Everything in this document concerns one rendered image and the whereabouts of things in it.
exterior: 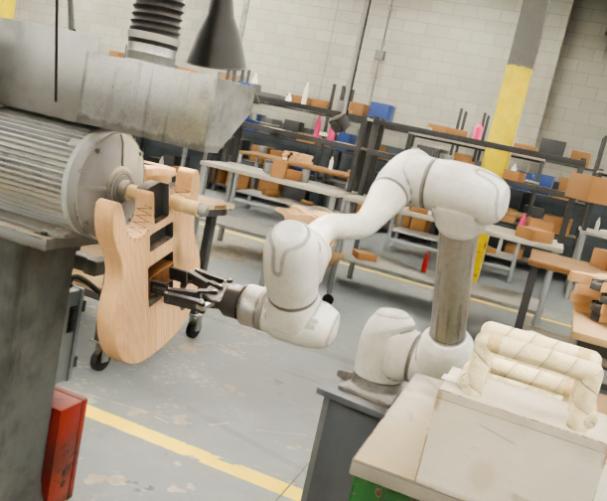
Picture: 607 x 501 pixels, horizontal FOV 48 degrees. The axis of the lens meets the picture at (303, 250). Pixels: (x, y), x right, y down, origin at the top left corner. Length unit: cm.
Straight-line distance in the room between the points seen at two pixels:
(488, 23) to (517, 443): 1167
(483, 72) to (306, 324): 1129
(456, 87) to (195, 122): 1130
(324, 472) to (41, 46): 146
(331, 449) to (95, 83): 132
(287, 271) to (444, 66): 1144
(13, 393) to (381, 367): 103
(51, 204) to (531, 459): 109
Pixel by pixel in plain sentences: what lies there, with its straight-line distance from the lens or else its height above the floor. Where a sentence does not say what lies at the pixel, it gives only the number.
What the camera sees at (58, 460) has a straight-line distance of 205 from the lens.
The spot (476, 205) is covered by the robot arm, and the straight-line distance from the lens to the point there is 170.
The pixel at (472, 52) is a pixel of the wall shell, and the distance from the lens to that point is 1259.
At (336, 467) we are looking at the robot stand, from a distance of 223.
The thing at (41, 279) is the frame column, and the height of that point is 99.
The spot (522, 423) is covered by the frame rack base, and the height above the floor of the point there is 109.
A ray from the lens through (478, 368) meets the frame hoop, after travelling 117.
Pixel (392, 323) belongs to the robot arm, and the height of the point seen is 95.
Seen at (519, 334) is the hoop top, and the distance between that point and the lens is 124.
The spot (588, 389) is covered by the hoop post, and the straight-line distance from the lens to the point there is 117.
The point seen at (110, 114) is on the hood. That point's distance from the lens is 144.
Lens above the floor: 148
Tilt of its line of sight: 10 degrees down
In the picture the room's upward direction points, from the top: 12 degrees clockwise
